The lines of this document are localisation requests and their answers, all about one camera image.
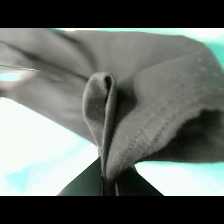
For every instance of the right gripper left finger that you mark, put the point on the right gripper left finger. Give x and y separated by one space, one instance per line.
87 183

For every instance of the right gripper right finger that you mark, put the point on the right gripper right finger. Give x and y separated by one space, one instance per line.
136 183

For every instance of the black garment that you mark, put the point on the black garment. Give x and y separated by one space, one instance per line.
160 100

